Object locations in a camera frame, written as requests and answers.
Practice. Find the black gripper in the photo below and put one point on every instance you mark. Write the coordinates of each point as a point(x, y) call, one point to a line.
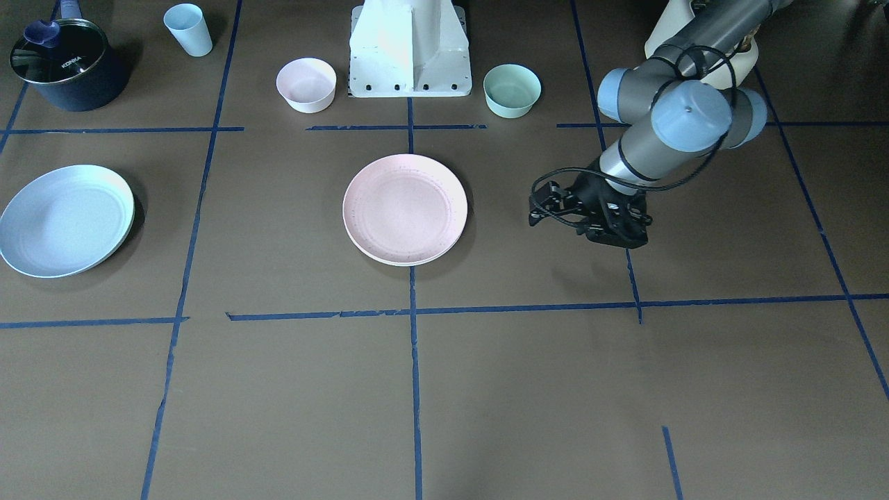
point(587, 196)

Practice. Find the pink plate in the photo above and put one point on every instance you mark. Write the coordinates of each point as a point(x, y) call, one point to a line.
point(405, 192)

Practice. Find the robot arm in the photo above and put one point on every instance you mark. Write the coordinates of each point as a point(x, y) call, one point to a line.
point(683, 102)

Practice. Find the green bowl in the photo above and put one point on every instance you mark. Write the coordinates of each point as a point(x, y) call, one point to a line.
point(511, 90)

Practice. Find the cream plate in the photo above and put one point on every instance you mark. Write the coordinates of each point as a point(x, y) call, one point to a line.
point(404, 249)

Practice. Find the cream toaster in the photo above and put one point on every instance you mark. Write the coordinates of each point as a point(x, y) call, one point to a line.
point(677, 14)

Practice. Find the pink bowl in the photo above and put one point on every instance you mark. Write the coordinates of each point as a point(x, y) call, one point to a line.
point(308, 85)

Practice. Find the light blue cup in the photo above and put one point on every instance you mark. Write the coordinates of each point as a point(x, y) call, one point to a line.
point(185, 21)

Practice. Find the dark blue saucepan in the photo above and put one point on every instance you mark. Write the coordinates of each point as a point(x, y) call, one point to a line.
point(92, 89)

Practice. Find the blue plate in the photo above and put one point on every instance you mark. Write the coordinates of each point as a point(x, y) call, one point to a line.
point(67, 221)

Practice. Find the glass pot lid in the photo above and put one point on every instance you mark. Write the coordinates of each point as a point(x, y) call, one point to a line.
point(57, 52)

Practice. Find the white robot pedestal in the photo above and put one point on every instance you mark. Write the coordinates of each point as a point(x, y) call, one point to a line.
point(409, 49)

